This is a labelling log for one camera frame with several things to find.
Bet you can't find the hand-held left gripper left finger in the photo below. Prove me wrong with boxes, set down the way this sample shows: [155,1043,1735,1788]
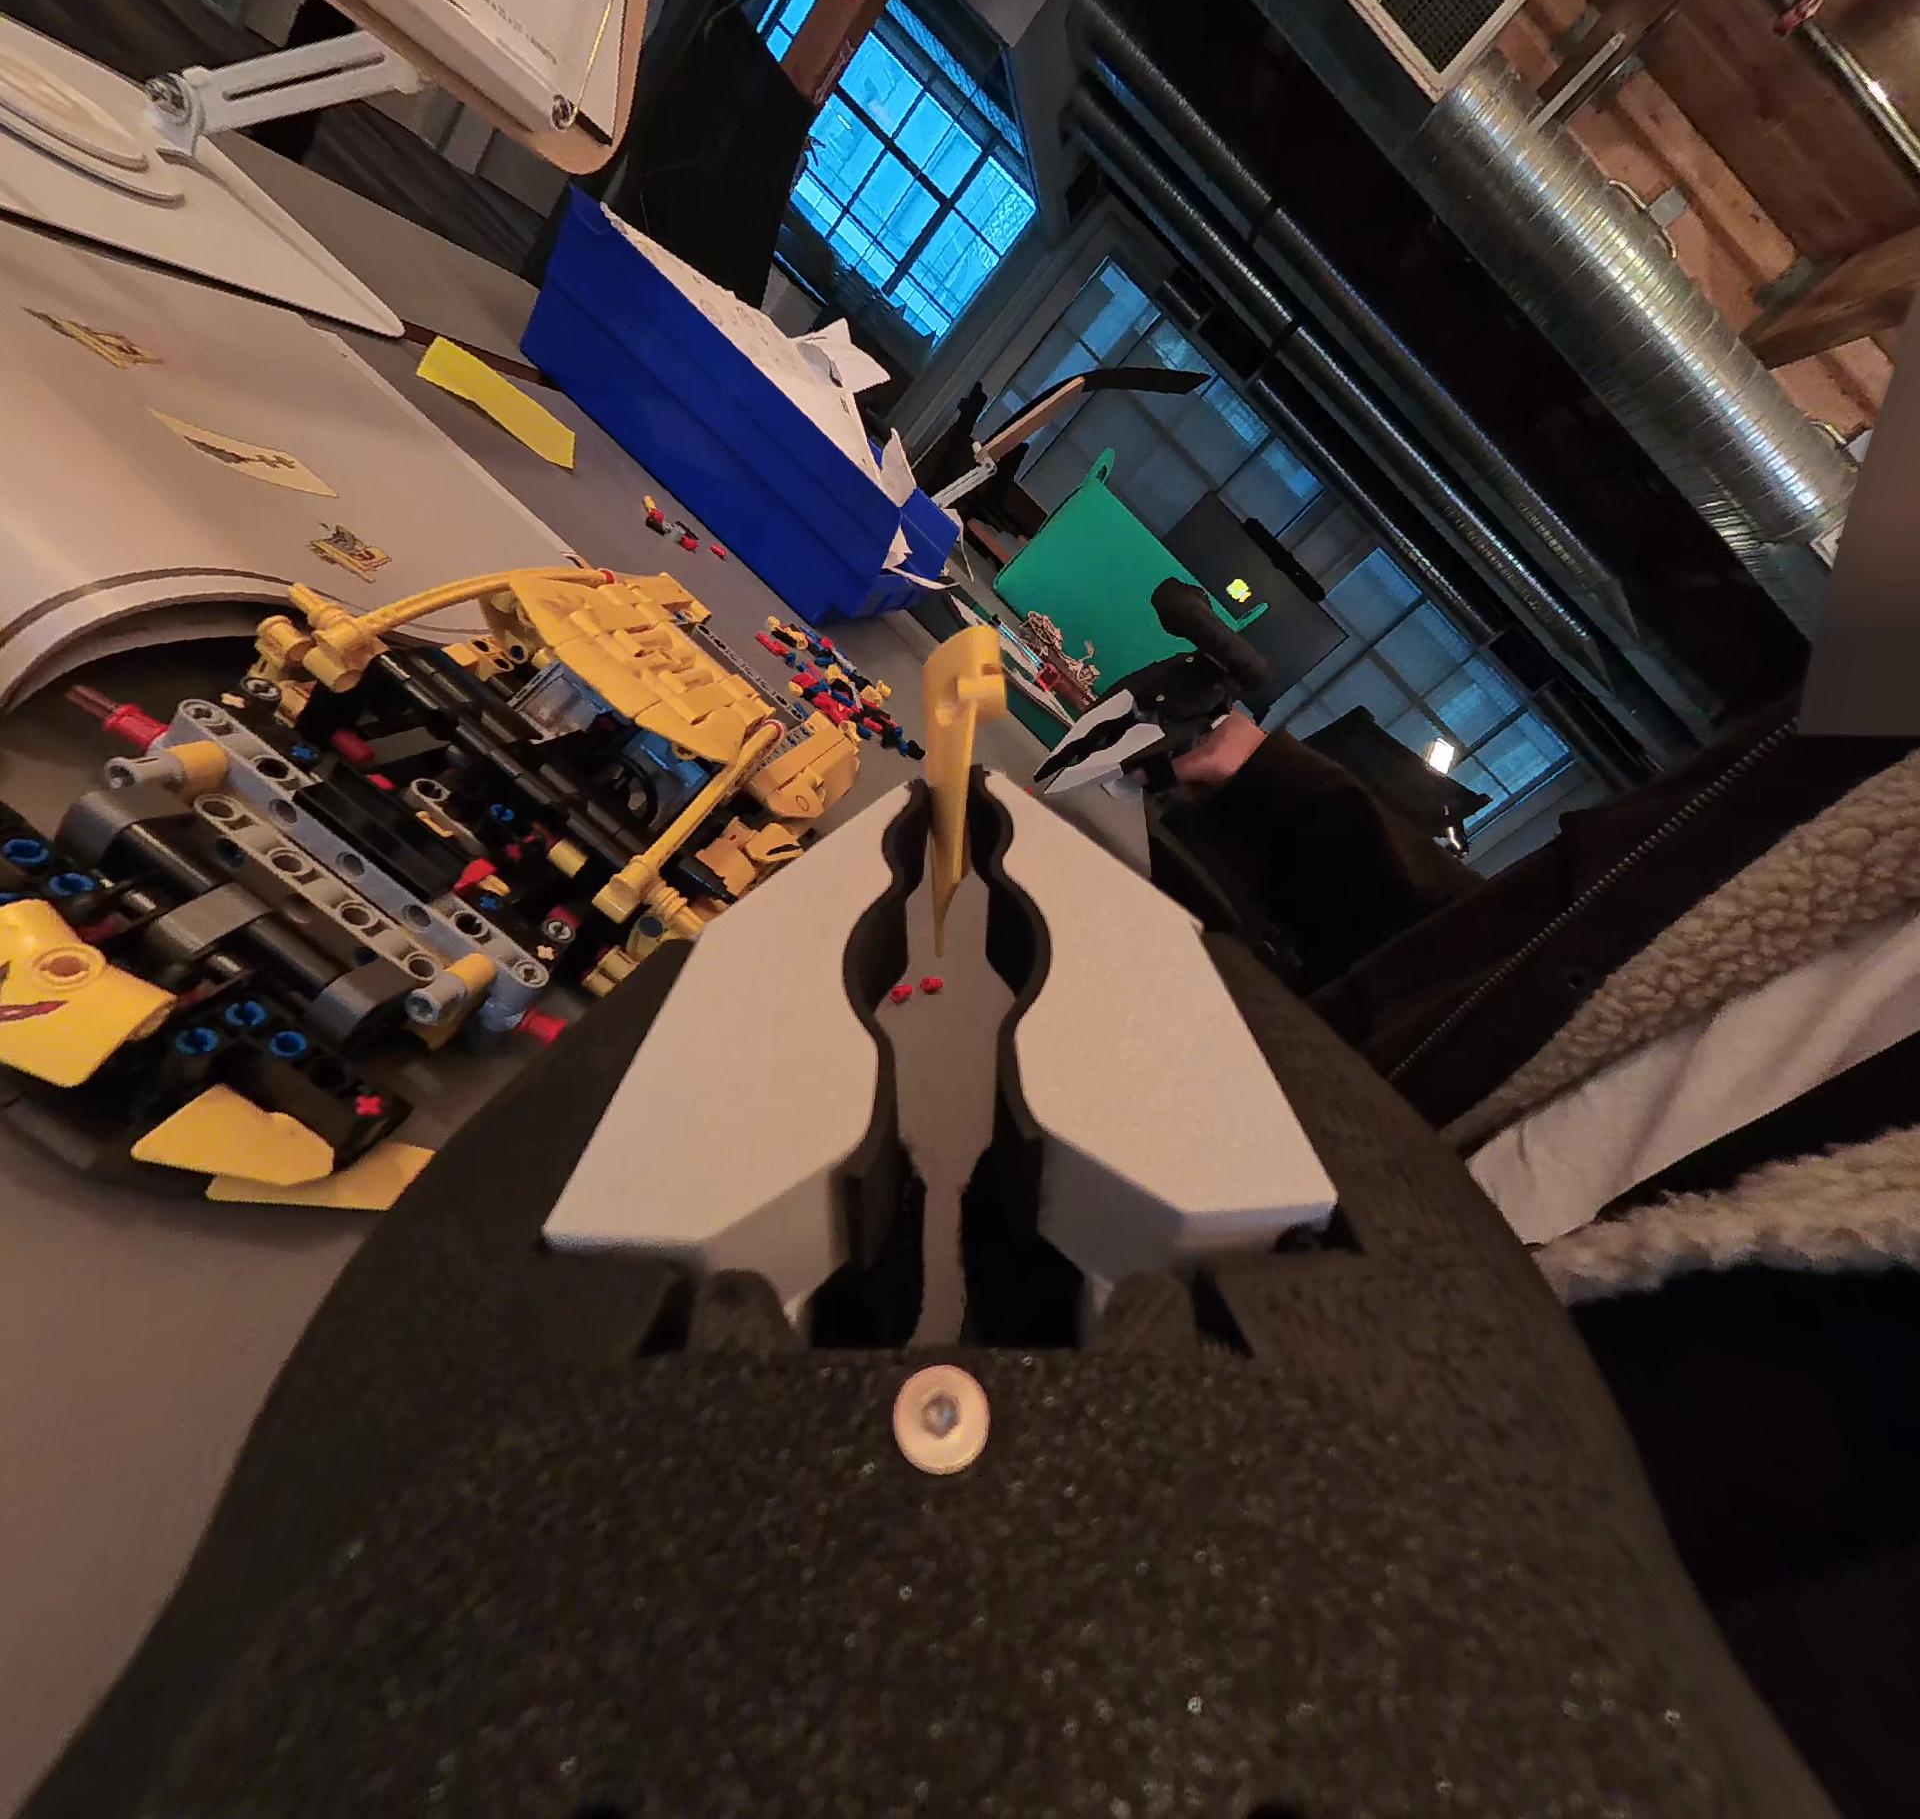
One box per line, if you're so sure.
[543,784,917,1337]

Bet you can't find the person's right hand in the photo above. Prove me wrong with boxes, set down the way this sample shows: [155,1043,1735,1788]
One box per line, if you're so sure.
[1173,713,1266,795]

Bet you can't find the desk lamp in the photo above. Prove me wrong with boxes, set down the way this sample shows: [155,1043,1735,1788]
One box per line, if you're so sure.
[901,363,1211,549]

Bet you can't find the yellow paper sheet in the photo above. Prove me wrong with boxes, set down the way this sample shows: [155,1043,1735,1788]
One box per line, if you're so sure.
[415,333,580,473]

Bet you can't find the metal ventilation duct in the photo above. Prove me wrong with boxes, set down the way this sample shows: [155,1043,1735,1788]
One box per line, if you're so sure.
[1172,0,1870,549]

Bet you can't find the small brick model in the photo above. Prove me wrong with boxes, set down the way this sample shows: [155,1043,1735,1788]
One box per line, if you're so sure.
[1005,614,1100,699]

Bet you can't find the open instruction booklet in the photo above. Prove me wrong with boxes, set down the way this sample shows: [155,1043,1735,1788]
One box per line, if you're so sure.
[0,214,589,716]

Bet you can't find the black fleece-lined jacket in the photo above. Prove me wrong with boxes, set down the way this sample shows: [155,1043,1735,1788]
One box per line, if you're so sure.
[1305,724,1920,1819]

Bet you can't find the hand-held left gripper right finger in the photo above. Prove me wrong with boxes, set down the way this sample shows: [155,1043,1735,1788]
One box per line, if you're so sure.
[975,776,1340,1328]

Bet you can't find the green corrugated box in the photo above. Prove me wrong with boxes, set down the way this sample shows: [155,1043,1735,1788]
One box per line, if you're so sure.
[990,457,1269,749]

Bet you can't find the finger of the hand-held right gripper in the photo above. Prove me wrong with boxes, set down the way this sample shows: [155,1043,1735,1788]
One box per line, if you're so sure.
[1035,679,1191,781]

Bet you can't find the yellow brick car model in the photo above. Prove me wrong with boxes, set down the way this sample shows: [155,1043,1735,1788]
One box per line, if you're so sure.
[0,566,875,1159]

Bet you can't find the black partition panel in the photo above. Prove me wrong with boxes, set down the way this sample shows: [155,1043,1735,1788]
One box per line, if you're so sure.
[597,0,813,309]

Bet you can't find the blue plastic bin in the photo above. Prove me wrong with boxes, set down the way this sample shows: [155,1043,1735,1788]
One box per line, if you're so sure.
[522,184,965,623]

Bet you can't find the white crumpled paper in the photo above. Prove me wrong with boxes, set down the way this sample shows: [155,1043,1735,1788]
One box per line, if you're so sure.
[617,199,920,500]

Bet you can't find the yellow brick wing piece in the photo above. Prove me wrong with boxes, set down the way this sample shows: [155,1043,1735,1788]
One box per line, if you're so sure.
[131,1082,440,1214]

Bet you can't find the person's right forearm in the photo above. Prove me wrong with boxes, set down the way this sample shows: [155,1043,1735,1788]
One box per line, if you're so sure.
[1157,724,1492,1003]

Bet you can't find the slim yellow brick piece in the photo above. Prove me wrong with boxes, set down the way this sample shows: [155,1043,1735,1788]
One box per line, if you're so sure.
[911,625,1018,912]

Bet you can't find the scattered coloured brick pieces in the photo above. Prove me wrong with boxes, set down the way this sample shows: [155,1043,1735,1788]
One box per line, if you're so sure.
[632,487,910,764]

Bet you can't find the white shirt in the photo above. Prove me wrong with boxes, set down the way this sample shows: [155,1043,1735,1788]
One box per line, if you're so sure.
[1463,916,1920,1249]

